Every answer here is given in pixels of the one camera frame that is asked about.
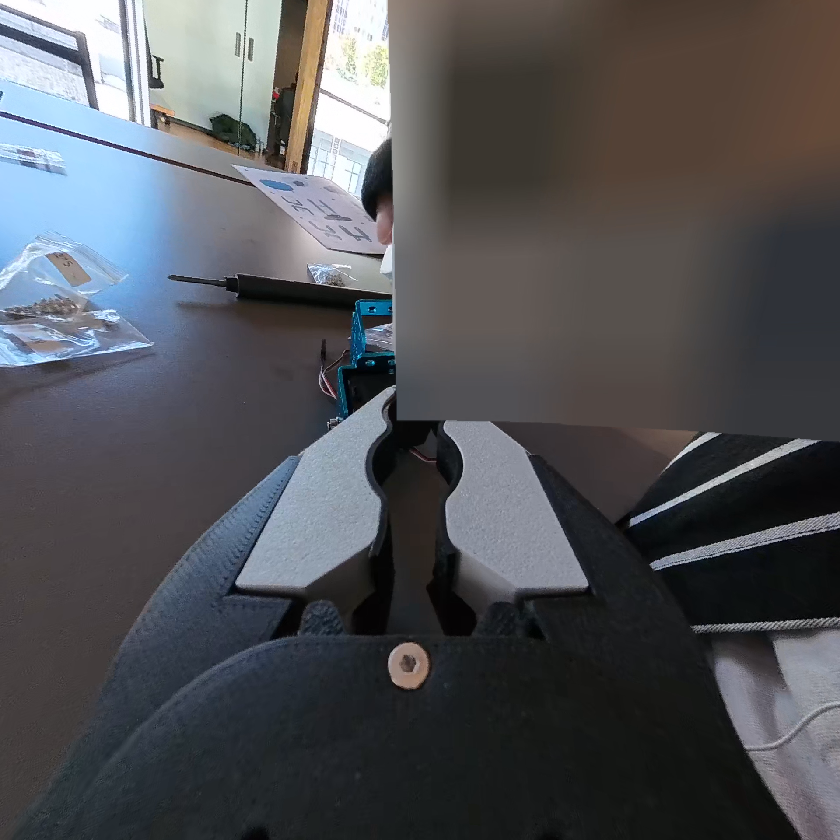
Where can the printed instruction sheet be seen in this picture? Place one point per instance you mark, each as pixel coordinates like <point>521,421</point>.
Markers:
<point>315,210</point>

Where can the glass wall panel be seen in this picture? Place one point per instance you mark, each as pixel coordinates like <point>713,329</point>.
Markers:
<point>197,59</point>

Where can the clear bag of small screws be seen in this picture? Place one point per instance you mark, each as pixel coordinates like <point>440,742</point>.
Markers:
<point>331,275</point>
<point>52,262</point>

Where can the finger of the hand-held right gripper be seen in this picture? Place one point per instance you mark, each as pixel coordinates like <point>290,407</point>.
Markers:
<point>380,337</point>

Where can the dark green bag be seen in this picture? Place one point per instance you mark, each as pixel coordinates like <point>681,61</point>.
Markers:
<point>233,130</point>

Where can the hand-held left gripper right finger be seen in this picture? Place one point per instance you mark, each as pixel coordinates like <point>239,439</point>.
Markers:
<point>518,525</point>

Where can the adjoining grey desk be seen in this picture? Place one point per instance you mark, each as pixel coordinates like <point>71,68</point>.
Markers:
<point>98,138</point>

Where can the light wooden post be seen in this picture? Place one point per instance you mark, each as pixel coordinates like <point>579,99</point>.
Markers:
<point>308,79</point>

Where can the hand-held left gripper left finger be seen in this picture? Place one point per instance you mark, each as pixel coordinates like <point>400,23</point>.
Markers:
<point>308,525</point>

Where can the small clear plastic bag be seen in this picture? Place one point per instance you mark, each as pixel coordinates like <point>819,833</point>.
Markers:
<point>33,159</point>

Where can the person in striped shirt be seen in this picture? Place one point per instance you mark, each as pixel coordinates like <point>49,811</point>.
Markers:
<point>754,525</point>

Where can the black screwdriver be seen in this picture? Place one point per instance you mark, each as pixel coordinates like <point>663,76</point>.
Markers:
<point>295,290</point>

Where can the person's right hand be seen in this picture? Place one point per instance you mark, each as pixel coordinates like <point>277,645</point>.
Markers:
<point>386,220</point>

